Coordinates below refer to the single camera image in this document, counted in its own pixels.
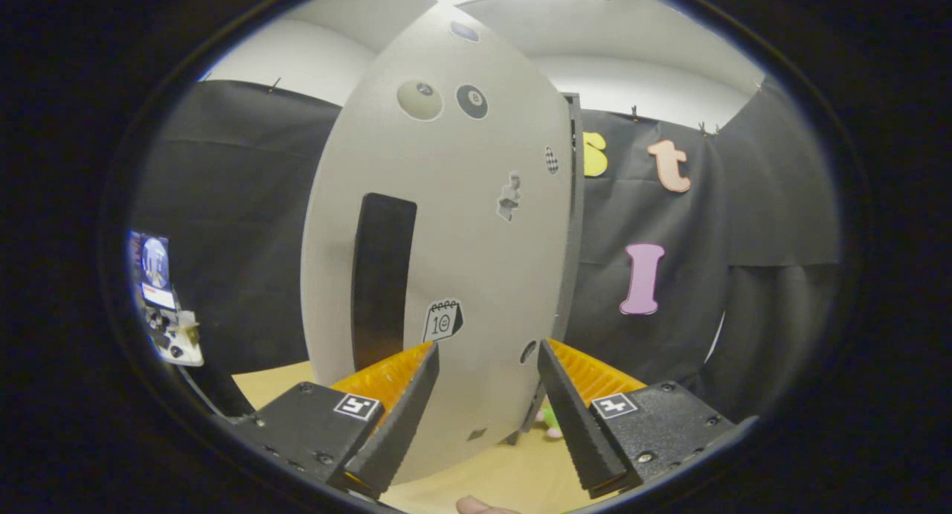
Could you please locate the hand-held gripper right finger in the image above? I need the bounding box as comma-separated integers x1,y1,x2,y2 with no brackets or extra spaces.
537,339,759,500

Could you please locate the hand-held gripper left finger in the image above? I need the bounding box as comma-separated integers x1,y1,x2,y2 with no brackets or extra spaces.
227,341,440,500

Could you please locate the black door handle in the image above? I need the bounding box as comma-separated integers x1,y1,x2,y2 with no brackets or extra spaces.
351,193,418,373

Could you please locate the light grey shoe cabinet door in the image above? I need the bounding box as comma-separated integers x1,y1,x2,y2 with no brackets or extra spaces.
300,4,575,485

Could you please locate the grey shoe cabinet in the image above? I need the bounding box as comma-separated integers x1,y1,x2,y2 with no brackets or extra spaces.
506,91,586,446

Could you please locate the green and pink plush toy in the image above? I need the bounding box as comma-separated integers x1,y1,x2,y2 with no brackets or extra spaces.
537,402,566,440

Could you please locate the black backdrop cloth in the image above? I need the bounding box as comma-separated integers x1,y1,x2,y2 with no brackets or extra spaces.
130,79,841,425

